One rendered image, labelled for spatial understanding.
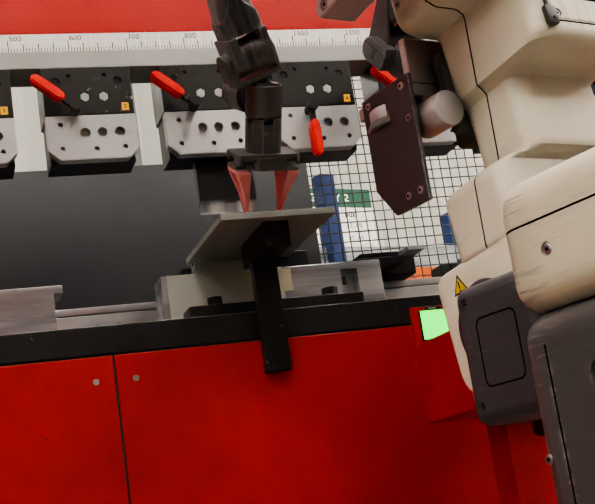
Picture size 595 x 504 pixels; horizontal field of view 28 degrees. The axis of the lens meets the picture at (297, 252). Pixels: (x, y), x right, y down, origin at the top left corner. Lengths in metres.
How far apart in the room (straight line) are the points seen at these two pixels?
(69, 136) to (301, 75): 0.43
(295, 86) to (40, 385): 0.72
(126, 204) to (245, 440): 0.87
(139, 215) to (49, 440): 0.88
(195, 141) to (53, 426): 0.56
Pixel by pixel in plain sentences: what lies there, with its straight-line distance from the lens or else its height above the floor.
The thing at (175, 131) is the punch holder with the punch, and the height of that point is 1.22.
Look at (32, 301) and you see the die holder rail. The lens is 1.97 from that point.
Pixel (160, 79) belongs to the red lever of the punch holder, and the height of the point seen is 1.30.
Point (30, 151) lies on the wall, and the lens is 6.77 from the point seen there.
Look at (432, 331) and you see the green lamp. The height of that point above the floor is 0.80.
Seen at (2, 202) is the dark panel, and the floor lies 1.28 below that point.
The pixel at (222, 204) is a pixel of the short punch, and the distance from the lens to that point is 2.09.
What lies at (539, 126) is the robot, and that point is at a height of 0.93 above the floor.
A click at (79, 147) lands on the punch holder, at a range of 2.03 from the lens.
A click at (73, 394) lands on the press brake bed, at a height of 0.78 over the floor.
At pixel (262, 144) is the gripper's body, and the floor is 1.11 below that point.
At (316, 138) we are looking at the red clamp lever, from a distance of 2.09.
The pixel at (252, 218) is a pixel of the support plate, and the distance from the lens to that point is 1.79.
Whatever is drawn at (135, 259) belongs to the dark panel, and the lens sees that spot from 2.56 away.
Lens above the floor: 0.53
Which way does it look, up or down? 13 degrees up
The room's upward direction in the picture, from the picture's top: 9 degrees counter-clockwise
